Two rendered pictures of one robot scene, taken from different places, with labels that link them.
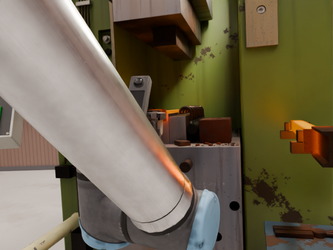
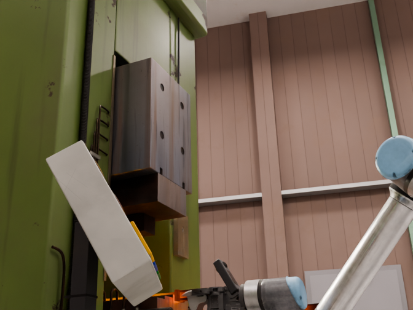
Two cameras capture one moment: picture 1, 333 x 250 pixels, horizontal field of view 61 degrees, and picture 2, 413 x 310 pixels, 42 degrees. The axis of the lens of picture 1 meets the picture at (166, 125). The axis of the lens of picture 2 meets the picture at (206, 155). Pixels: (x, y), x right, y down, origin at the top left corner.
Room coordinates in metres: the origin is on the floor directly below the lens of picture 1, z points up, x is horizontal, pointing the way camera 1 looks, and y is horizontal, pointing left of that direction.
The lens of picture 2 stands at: (0.42, 1.68, 0.76)
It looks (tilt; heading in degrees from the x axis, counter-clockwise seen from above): 23 degrees up; 279
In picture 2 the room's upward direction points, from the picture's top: 2 degrees counter-clockwise
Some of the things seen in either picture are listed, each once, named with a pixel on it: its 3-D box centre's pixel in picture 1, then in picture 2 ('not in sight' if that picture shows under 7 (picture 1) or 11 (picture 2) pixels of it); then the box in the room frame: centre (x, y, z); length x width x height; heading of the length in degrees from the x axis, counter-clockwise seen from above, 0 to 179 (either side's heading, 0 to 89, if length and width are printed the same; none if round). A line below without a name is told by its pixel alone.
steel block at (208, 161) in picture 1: (187, 196); not in sight; (1.00, -0.07, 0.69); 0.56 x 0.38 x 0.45; 165
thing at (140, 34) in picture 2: not in sight; (99, 40); (1.14, -0.09, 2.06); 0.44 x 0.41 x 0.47; 165
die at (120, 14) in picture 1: (164, 21); (118, 205); (1.00, -0.01, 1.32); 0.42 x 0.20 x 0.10; 165
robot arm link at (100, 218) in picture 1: (111, 204); not in sight; (0.46, 0.10, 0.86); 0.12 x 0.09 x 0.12; 59
